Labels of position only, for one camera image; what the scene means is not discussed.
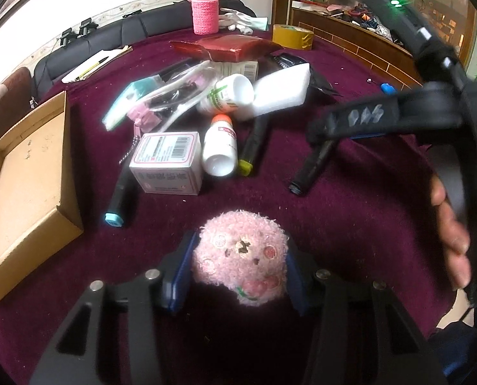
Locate pen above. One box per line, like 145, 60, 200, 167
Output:
74, 57, 109, 81

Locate black foil packet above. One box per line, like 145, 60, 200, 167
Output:
268, 53, 343, 97

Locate red foil packet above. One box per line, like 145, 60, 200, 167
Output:
169, 35, 283, 63

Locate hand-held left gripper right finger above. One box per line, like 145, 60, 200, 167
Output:
280, 244, 449, 385

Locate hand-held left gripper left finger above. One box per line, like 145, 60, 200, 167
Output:
29, 230, 201, 385

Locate white bottle orange cap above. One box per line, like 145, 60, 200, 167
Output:
202, 114, 239, 177

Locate black leather sofa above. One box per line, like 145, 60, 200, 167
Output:
32, 0, 259, 101

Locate white carton with barcode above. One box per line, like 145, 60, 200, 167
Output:
214, 60, 259, 81

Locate metal ball chain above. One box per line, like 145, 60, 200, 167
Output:
118, 122, 143, 165

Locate black marker yellow cap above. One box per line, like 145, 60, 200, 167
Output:
237, 116, 269, 176

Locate white gloves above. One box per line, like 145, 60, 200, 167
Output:
218, 7, 269, 35

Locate black marker purple cap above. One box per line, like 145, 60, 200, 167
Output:
289, 140, 337, 197

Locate teal and pink packet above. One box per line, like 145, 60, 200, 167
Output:
102, 78, 163, 131

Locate pink plush toy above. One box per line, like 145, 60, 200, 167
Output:
192, 210, 289, 307

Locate brown chair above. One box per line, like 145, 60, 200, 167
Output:
0, 66, 31, 169

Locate yellow tape roll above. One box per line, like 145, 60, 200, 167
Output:
272, 24, 315, 51

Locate clear plastic pouch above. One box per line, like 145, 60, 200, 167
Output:
142, 60, 223, 133

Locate bottle in pink knit sleeve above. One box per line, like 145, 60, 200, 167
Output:
188, 0, 222, 35

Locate cardboard box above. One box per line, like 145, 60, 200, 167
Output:
0, 90, 85, 305

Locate person's right hand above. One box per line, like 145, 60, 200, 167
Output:
430, 174, 472, 289

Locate wooden cabinet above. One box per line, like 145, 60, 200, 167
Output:
272, 0, 477, 89

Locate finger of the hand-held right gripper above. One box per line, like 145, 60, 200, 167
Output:
306, 90, 427, 145

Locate white foam block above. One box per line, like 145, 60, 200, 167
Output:
234, 63, 312, 122

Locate white medicine box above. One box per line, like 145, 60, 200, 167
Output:
129, 132, 204, 196

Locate white bottle green label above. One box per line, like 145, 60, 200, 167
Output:
196, 73, 256, 118

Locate paper notepad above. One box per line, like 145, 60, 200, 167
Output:
61, 46, 134, 84

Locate black marker blue cap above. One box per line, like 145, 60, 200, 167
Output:
103, 160, 137, 228

